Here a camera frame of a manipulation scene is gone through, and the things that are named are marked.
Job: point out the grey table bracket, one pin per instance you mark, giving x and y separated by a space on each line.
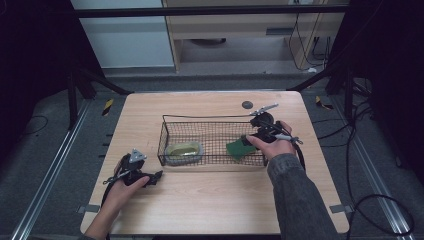
340 208
88 208

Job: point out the black metal stand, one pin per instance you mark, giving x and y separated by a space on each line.
348 96
71 100

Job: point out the light wooden desk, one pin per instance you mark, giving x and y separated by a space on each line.
233 25

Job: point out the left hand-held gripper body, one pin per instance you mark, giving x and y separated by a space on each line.
131 171

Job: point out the white cabinet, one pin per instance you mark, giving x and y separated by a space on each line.
126 43

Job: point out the aluminium floor rail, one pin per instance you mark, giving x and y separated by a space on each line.
376 180
53 170

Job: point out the yellow and green sponge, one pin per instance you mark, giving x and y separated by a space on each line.
235 150

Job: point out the person's left hand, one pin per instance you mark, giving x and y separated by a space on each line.
121 195

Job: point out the person's right hand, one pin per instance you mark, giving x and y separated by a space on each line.
280 148

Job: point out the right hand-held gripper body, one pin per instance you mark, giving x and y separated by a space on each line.
266 131

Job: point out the green and grey soap dish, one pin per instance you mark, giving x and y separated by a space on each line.
184 152

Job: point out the grey round table grommet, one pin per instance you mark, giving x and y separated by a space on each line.
247 105

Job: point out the yellow and black tape strip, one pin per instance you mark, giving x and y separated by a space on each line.
321 103
107 107

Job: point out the black curtain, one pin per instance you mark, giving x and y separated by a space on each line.
33 66
393 83

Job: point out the black horizontal frame bar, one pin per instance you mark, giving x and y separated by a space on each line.
200 11

